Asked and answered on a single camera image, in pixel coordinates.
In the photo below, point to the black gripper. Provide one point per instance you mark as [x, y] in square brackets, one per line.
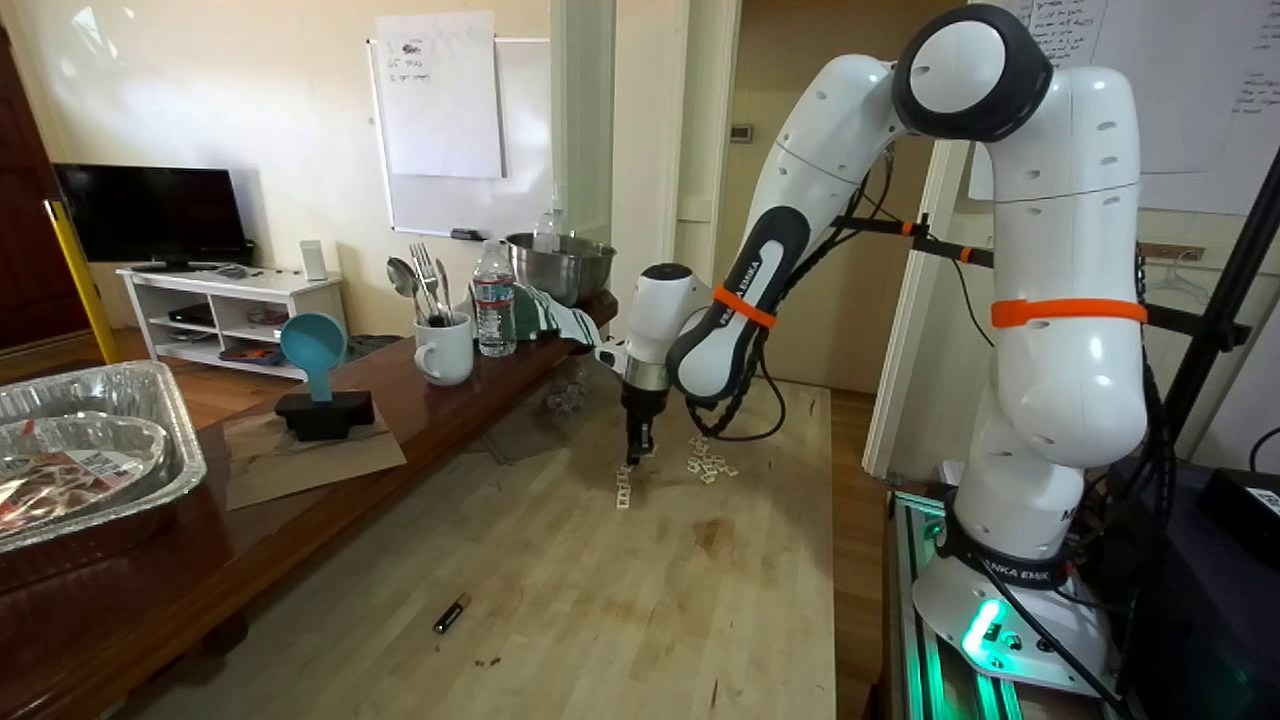
[642, 410]

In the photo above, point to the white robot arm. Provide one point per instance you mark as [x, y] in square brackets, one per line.
[1067, 315]

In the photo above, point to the green striped towel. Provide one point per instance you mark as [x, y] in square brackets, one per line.
[547, 316]

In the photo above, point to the clear plastic water bottle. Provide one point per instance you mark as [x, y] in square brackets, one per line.
[493, 301]

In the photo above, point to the white ceramic mug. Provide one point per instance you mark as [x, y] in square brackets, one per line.
[446, 349]

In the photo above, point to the black marker on table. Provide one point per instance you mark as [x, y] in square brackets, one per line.
[446, 622]

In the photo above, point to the brown cardboard sheet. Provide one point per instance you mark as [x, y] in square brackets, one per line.
[267, 460]

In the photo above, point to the teal funnel on black stand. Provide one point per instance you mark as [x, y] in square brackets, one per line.
[319, 346]

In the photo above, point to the white paper flipchart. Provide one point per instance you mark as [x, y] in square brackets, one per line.
[436, 92]

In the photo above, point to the white tv shelf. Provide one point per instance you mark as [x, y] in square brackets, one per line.
[225, 316]

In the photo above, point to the black television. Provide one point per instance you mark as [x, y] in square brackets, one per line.
[169, 219]

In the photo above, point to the aluminium foil tray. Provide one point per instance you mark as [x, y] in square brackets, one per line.
[92, 445]

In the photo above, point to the yellow stick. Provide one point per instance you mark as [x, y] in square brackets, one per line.
[83, 282]

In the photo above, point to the dark wooden side counter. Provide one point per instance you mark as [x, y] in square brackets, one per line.
[96, 612]

